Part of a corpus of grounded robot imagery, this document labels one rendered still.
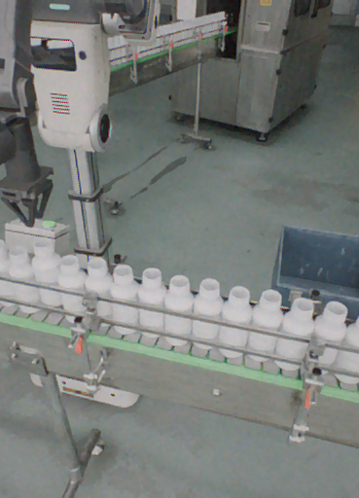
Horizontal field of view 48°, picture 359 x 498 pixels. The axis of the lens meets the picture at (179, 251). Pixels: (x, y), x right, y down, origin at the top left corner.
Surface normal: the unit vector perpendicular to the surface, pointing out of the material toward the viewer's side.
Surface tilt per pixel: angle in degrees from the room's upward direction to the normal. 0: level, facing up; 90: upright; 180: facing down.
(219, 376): 90
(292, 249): 90
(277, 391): 90
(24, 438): 0
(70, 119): 90
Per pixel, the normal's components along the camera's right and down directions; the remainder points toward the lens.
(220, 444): 0.02, -0.79
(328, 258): -0.25, 0.59
